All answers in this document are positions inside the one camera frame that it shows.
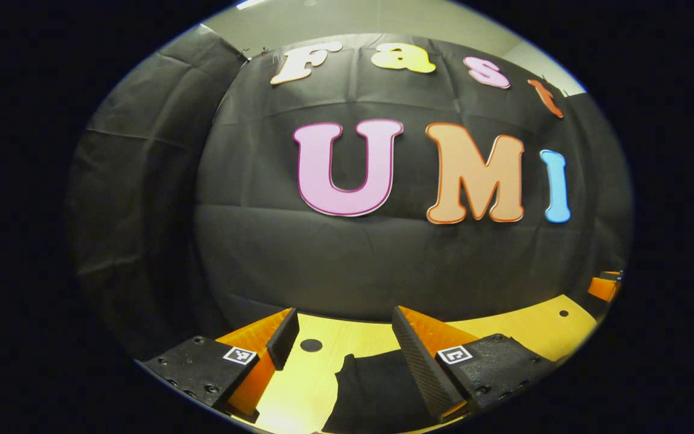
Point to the black shirt with white label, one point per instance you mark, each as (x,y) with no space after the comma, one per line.
(377,392)

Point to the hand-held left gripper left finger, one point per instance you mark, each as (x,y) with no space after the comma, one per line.
(284,337)

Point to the ceiling light panel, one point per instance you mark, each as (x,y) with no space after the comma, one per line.
(252,3)

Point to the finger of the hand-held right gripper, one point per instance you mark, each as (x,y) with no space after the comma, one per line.
(605,288)

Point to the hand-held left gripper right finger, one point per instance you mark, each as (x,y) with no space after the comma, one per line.
(425,367)

